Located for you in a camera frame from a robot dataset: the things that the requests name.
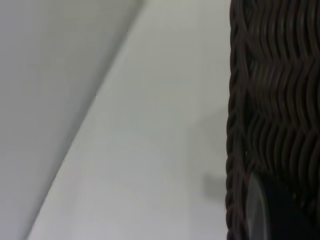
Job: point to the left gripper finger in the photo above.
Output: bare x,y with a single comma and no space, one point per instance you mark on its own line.
272,215

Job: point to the black woven wicker basket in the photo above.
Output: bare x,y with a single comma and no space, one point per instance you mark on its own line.
275,75

